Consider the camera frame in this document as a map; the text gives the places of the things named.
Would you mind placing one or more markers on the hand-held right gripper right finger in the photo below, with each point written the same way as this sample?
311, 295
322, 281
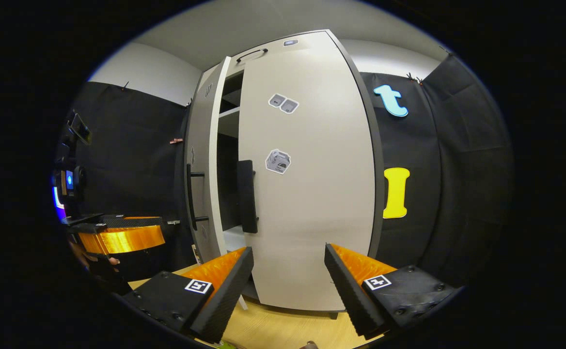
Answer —
346, 291

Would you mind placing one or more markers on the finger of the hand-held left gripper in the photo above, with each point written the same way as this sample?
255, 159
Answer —
133, 222
123, 240

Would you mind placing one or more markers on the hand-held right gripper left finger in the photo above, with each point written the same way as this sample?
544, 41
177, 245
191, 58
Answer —
229, 295

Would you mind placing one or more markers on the white cabinet door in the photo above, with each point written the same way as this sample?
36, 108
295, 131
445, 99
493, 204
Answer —
198, 145
312, 218

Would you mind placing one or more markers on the white and grey cabinet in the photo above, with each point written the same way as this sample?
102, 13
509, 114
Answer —
228, 169

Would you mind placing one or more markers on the white cabinet shelf board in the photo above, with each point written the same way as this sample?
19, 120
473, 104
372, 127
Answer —
229, 114

